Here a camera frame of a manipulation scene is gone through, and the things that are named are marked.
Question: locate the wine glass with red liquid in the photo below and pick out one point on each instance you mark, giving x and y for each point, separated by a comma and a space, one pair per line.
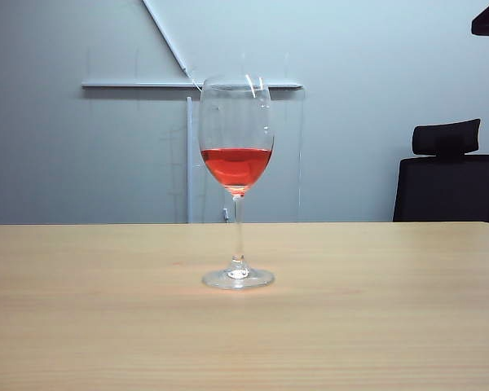
236, 167

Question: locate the black mesh office chair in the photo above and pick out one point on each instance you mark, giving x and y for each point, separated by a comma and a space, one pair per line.
444, 187

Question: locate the small metal latch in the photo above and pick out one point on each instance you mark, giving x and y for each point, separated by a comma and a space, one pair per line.
225, 213

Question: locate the white diagonal wall bar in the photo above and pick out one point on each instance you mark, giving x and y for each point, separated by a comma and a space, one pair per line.
163, 30

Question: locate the white horizontal wall bar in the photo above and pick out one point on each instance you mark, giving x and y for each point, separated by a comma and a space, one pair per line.
126, 84

